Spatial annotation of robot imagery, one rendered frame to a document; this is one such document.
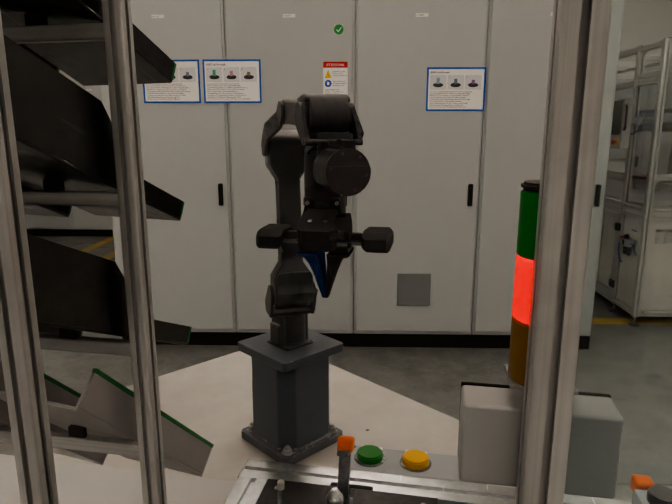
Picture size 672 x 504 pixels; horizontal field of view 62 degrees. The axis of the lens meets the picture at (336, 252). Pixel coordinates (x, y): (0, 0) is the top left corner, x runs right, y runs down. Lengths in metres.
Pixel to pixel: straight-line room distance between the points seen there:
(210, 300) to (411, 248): 1.39
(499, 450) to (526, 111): 3.34
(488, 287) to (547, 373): 3.42
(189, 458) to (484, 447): 0.44
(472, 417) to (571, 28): 0.29
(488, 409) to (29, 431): 0.35
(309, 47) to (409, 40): 0.61
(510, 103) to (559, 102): 3.33
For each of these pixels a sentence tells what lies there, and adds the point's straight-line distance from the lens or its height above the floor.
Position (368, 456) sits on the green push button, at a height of 0.97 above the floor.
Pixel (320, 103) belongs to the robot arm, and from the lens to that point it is 0.74.
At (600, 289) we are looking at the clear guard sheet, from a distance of 0.43.
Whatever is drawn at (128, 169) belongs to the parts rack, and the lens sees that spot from 0.59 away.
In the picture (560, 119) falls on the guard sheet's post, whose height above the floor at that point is 1.46.
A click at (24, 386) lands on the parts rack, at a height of 1.27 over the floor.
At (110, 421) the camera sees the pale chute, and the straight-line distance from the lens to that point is 0.66.
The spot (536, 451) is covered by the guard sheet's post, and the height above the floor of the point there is 1.22.
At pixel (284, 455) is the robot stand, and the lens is 1.09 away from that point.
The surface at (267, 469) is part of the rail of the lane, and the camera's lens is 0.90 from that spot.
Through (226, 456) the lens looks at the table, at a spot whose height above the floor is 0.86.
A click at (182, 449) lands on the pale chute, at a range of 0.79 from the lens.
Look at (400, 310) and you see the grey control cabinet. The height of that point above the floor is 0.27.
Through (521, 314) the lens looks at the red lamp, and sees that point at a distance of 0.45.
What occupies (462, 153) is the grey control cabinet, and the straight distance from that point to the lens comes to 3.66.
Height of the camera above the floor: 1.45
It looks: 12 degrees down
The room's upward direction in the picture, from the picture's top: straight up
